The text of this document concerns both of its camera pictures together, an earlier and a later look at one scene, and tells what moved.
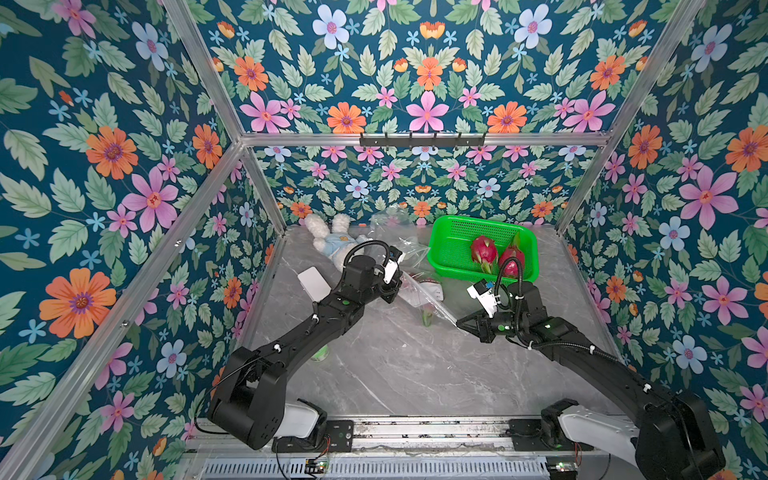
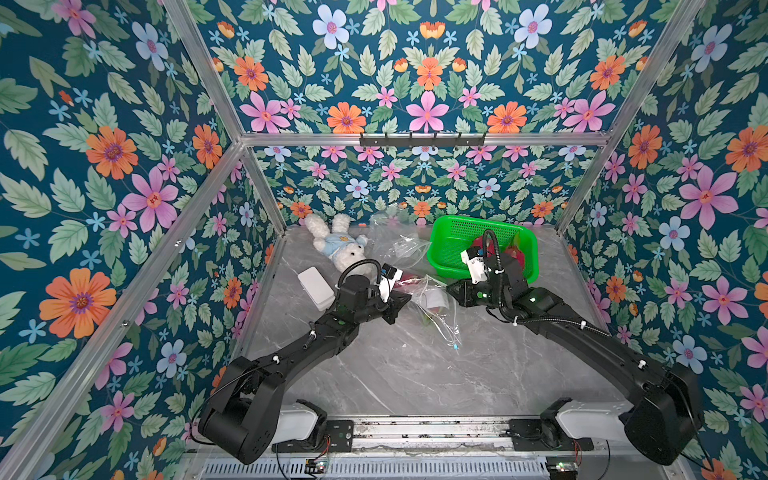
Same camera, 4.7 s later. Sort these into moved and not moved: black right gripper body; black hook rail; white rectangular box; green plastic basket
Moved: black right gripper body
Not moved: black hook rail; green plastic basket; white rectangular box
